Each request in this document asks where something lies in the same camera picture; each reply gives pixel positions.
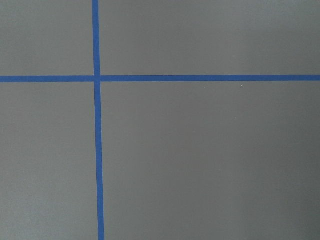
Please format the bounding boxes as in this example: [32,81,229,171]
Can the blue tape grid lines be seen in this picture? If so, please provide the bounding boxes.
[0,0,320,240]

